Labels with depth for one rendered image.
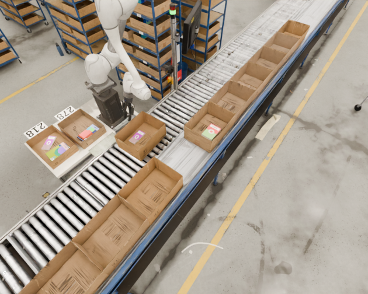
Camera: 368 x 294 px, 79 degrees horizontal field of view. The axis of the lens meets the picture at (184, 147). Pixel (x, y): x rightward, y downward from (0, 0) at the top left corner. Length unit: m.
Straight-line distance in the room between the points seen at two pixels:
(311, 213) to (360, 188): 0.76
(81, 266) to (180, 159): 1.04
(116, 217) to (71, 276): 0.44
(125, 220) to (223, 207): 1.32
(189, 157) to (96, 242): 0.96
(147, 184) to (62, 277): 0.81
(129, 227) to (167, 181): 0.44
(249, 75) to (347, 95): 2.21
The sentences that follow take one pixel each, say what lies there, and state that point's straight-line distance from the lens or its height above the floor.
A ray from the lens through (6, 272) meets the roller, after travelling 2.18.
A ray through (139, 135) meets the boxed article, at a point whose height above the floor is 0.77.
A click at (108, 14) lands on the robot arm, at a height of 1.88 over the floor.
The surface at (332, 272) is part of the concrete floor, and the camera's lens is 2.93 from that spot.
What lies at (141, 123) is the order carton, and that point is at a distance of 2.36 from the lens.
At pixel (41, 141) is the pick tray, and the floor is 0.76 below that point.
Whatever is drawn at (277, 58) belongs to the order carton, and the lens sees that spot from 3.05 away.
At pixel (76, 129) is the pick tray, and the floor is 0.76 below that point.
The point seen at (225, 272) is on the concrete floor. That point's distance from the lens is 2.57.
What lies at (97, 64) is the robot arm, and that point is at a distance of 2.07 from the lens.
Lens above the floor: 2.53
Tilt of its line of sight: 55 degrees down
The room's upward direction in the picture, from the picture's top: straight up
